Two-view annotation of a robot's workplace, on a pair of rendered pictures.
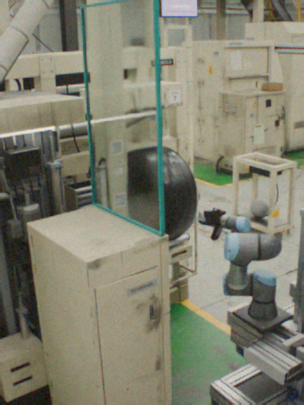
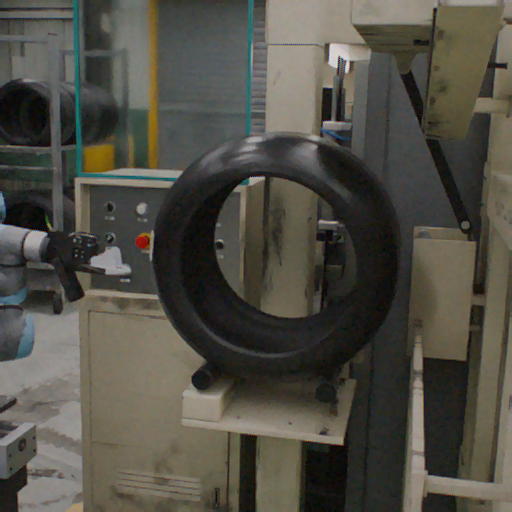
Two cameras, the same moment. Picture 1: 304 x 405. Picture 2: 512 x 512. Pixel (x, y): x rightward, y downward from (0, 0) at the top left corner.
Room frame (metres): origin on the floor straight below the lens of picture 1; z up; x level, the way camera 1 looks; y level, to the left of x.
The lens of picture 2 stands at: (4.02, -1.14, 1.51)
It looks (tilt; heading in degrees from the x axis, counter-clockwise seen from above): 12 degrees down; 138
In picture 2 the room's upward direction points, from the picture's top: 2 degrees clockwise
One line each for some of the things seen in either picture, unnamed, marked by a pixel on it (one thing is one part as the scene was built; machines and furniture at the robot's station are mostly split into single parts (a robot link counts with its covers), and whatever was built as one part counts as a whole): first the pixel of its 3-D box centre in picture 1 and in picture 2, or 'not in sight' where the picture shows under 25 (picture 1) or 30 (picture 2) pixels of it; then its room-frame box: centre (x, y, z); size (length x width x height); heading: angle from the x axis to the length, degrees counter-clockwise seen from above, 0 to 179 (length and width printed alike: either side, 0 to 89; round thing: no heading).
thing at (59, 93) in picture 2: not in sight; (60, 171); (-1.26, 1.45, 0.96); 1.36 x 0.71 x 1.92; 123
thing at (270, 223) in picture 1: (262, 195); not in sight; (5.06, -1.20, 0.40); 0.60 x 0.35 x 0.80; 33
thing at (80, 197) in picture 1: (85, 207); (439, 290); (2.96, 0.42, 1.05); 0.20 x 0.15 x 0.30; 127
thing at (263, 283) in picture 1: (262, 284); not in sight; (2.17, -0.54, 0.88); 0.13 x 0.12 x 0.14; 83
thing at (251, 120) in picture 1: (251, 131); not in sight; (7.53, -1.58, 0.62); 0.91 x 0.58 x 1.25; 123
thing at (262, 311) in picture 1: (263, 305); not in sight; (2.17, -0.54, 0.77); 0.15 x 0.15 x 0.10
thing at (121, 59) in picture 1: (120, 115); (161, 19); (2.13, 0.12, 1.75); 0.55 x 0.02 x 0.95; 37
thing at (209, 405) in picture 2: (165, 254); (220, 380); (2.67, -0.07, 0.84); 0.36 x 0.09 x 0.06; 127
